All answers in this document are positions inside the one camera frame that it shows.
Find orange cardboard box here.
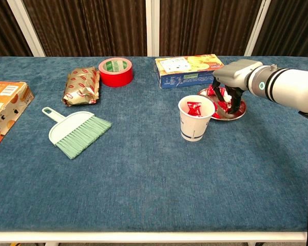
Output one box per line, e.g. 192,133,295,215
0,81,35,156

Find dark brown pleated curtain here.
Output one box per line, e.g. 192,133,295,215
0,0,33,59
251,0,308,57
22,0,147,57
159,0,264,57

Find teal hand brush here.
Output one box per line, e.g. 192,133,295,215
42,107,112,160

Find round silver metal plate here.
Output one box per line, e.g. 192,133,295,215
197,88,247,121

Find white paper cup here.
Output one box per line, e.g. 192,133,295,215
178,95,216,142

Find white partition post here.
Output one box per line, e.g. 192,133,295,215
243,0,272,57
145,0,160,57
6,0,46,57

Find gold foil snack pack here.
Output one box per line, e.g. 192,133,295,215
62,66,101,107

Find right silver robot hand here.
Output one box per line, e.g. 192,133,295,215
211,59,263,115

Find white table frame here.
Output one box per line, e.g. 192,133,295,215
0,231,308,246

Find red tape roll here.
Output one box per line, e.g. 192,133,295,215
98,57,133,88

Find blue felt table cover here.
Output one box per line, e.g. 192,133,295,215
0,56,308,233

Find yellow blue biscuit box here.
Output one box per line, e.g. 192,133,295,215
154,53,224,89

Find red candies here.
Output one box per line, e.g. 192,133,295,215
206,84,233,119
186,101,203,117

